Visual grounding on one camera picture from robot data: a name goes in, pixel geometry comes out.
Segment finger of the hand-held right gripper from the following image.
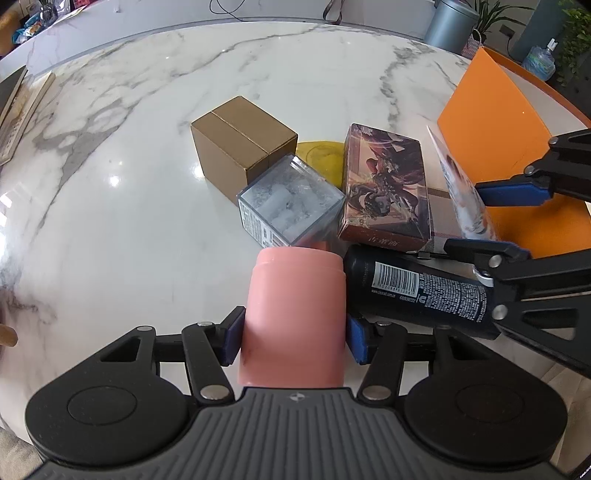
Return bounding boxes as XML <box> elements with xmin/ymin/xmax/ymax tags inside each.
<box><xmin>475</xmin><ymin>128</ymin><xmax>591</xmax><ymax>208</ymax></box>
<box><xmin>442</xmin><ymin>237</ymin><xmax>591</xmax><ymax>376</ymax></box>

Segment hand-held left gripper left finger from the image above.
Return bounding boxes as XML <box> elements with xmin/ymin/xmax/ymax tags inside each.
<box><xmin>99</xmin><ymin>306</ymin><xmax>246</xmax><ymax>406</ymax></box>

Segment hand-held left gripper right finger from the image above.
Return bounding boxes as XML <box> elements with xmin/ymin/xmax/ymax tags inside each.
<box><xmin>347</xmin><ymin>315</ymin><xmax>502</xmax><ymax>403</ymax></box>

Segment pink cup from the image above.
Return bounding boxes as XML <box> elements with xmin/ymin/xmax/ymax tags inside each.
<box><xmin>238</xmin><ymin>247</ymin><xmax>347</xmax><ymax>388</ymax></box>

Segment black spray can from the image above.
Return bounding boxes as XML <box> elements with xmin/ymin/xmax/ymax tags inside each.
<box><xmin>344</xmin><ymin>244</ymin><xmax>504</xmax><ymax>340</ymax></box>

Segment orange storage box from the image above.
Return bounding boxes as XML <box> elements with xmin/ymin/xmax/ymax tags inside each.
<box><xmin>436</xmin><ymin>46</ymin><xmax>591</xmax><ymax>259</ymax></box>

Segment red printed card box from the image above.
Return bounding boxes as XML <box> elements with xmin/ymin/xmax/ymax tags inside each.
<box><xmin>338</xmin><ymin>123</ymin><xmax>432</xmax><ymax>252</ymax></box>

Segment clear plastic box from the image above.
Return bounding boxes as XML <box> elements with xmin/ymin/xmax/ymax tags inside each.
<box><xmin>238</xmin><ymin>154</ymin><xmax>347</xmax><ymax>252</ymax></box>

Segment brown cardboard box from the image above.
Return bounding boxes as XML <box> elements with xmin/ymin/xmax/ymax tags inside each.
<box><xmin>191</xmin><ymin>96</ymin><xmax>298</xmax><ymax>204</ymax></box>

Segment blue water jug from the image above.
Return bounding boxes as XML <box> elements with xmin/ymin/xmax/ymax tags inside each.
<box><xmin>523</xmin><ymin>38</ymin><xmax>557</xmax><ymax>80</ymax></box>

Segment woven pastel basket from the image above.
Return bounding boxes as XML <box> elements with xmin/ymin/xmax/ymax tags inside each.
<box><xmin>462</xmin><ymin>28</ymin><xmax>485</xmax><ymax>60</ymax></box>

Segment leafy green plant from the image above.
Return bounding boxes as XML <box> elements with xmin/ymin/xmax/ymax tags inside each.
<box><xmin>554</xmin><ymin>0</ymin><xmax>591</xmax><ymax>88</ymax></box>

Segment grey trash can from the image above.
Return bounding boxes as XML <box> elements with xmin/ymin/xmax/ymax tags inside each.
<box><xmin>424</xmin><ymin>0</ymin><xmax>482</xmax><ymax>54</ymax></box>

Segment long-leaf potted plant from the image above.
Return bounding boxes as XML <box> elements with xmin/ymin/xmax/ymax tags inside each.
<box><xmin>466</xmin><ymin>0</ymin><xmax>522</xmax><ymax>34</ymax></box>

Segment yellow round coaster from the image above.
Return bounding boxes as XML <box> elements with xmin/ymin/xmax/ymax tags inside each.
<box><xmin>295</xmin><ymin>140</ymin><xmax>347</xmax><ymax>190</ymax></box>

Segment dark flat book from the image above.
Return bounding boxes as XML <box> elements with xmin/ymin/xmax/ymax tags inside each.
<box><xmin>0</xmin><ymin>66</ymin><xmax>29</xmax><ymax>130</ymax></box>

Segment white TV console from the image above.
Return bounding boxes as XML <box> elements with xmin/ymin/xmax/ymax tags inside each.
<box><xmin>51</xmin><ymin>0</ymin><xmax>432</xmax><ymax>42</ymax></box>

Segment colourful snack packets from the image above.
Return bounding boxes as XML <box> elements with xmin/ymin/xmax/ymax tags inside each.
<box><xmin>11</xmin><ymin>9</ymin><xmax>61</xmax><ymax>44</ymax></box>

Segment black cable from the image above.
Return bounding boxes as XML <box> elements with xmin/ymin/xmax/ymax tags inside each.
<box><xmin>209</xmin><ymin>0</ymin><xmax>324</xmax><ymax>23</ymax></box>

